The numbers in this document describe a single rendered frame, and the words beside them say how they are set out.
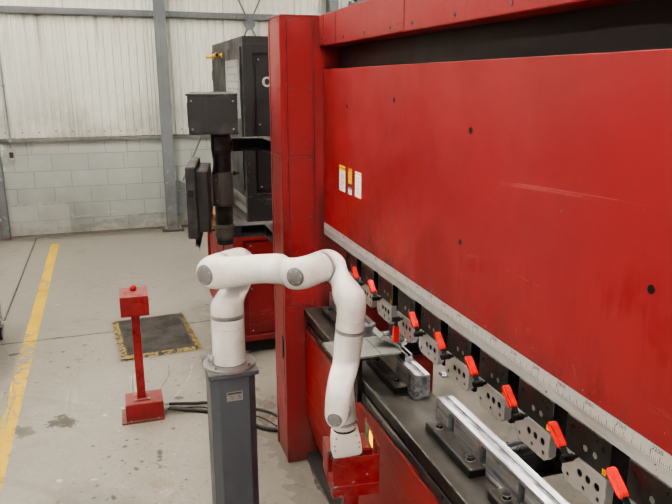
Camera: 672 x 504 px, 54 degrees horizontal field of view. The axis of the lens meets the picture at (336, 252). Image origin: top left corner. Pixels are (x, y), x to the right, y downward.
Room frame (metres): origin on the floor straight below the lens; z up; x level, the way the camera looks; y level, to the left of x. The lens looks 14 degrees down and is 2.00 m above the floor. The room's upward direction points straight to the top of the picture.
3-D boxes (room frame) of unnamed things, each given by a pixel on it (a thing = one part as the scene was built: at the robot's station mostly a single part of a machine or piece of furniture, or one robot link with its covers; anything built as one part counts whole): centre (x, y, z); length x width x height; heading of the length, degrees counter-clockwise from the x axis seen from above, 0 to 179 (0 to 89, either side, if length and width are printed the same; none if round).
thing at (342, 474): (2.04, -0.05, 0.75); 0.20 x 0.16 x 0.18; 11
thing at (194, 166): (3.44, 0.71, 1.42); 0.45 x 0.12 x 0.36; 8
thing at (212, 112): (3.50, 0.63, 1.53); 0.51 x 0.25 x 0.85; 8
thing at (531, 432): (1.52, -0.54, 1.18); 0.15 x 0.09 x 0.17; 18
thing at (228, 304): (2.28, 0.37, 1.30); 0.19 x 0.12 x 0.24; 147
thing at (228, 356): (2.25, 0.39, 1.09); 0.19 x 0.19 x 0.18
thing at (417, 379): (2.40, -0.26, 0.92); 0.39 x 0.06 x 0.10; 18
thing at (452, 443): (1.86, -0.37, 0.89); 0.30 x 0.05 x 0.03; 18
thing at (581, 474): (1.33, -0.60, 1.18); 0.15 x 0.09 x 0.17; 18
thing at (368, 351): (2.41, -0.10, 1.00); 0.26 x 0.18 x 0.01; 108
